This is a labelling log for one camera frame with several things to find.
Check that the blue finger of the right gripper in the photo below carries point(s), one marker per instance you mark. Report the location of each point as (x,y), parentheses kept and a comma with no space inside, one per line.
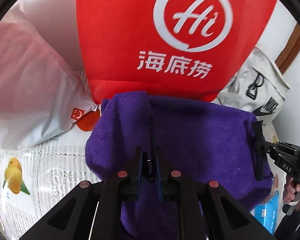
(258,140)

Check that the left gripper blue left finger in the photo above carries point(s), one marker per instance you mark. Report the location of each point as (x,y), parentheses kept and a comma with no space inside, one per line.
(136,174)

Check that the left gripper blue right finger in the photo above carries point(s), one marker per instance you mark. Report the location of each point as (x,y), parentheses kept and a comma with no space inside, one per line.
(160,170)

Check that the purple fleece towel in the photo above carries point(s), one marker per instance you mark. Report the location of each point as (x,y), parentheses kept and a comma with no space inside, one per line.
(202,140)

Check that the blue tissue pack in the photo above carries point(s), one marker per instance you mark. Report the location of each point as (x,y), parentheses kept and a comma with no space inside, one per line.
(266,212)

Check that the beige Nike waist bag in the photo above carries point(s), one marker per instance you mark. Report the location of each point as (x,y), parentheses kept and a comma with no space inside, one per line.
(258,87)

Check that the fruit print lace tablecloth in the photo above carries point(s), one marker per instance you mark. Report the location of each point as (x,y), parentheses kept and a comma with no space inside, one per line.
(33,180)

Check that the red paper shopping bag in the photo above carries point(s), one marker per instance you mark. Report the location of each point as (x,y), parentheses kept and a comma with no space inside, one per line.
(181,48)

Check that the white plastic Miniso bag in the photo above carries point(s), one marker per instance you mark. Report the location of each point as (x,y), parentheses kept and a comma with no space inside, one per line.
(41,96)

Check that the wooden door frame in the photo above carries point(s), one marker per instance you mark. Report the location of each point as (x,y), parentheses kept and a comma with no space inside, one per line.
(290,51)

